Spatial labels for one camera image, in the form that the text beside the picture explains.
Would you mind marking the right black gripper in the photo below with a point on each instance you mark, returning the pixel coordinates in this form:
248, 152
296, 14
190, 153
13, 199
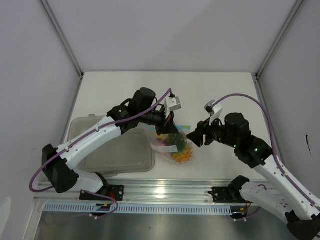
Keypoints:
197, 136

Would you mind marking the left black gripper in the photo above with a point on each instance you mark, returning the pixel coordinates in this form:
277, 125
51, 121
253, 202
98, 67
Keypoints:
167, 126

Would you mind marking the purple toy onion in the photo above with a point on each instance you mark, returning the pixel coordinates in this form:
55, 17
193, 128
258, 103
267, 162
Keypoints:
160, 142

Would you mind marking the clear zip top bag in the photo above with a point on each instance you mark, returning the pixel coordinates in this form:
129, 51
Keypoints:
165, 150

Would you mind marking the orange toy pineapple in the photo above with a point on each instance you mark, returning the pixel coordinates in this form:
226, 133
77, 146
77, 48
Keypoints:
184, 148

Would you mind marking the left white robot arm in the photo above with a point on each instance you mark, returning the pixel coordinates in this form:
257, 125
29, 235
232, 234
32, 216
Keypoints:
59, 164

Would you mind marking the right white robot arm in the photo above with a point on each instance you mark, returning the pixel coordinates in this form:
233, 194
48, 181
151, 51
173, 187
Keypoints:
295, 206

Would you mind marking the grey translucent plastic bin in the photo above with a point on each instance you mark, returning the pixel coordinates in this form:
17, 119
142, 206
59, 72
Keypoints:
128, 153

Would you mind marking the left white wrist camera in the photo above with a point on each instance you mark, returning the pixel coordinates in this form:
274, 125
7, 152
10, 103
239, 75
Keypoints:
171, 104

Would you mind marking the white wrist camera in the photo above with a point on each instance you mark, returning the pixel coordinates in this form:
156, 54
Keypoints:
214, 109
171, 104

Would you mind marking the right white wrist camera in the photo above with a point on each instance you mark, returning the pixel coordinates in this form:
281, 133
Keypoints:
214, 109

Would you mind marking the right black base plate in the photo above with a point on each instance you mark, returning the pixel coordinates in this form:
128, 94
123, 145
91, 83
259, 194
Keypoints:
230, 195

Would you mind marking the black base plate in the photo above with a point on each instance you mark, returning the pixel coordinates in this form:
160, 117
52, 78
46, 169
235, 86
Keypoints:
115, 192
230, 195

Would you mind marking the aluminium front rail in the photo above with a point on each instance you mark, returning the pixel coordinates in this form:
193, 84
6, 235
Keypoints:
155, 191

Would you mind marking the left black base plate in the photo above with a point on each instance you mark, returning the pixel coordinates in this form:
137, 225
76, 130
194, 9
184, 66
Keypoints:
115, 192

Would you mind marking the white slotted cable duct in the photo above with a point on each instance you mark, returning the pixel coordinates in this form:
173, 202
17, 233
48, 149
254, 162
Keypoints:
130, 208

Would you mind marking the right aluminium frame post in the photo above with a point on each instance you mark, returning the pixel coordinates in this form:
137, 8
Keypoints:
284, 30

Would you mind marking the aluminium frame post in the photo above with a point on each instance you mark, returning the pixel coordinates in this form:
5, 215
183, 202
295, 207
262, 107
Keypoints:
47, 9
284, 30

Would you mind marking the left aluminium frame post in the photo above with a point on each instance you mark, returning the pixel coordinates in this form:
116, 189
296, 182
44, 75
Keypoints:
47, 9

